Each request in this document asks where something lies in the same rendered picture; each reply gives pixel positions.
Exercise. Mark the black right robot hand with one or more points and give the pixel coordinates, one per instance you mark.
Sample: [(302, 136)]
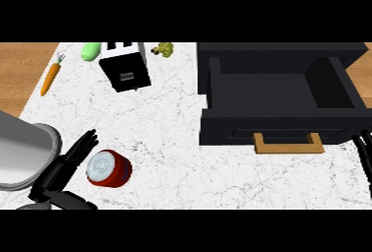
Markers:
[(364, 154)]

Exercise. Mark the red can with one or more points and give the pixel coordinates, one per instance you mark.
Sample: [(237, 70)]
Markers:
[(110, 168)]

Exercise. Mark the black and white toaster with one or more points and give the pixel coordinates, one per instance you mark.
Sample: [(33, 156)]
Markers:
[(125, 67)]

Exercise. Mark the yellow-green broccoli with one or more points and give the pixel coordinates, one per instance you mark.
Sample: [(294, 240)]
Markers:
[(165, 49)]

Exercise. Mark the black open drawer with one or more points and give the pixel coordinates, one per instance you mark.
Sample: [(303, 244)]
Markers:
[(281, 98)]

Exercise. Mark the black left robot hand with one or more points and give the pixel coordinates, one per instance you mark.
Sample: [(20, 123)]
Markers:
[(63, 170)]

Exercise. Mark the orange carrot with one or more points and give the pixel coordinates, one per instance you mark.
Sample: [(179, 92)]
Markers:
[(51, 77)]

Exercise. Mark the black cabinet body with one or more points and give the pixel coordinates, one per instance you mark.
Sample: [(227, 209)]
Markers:
[(271, 52)]

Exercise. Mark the green cucumber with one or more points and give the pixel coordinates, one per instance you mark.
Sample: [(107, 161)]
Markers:
[(91, 51)]

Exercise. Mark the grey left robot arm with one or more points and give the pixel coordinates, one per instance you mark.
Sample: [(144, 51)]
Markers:
[(21, 154)]

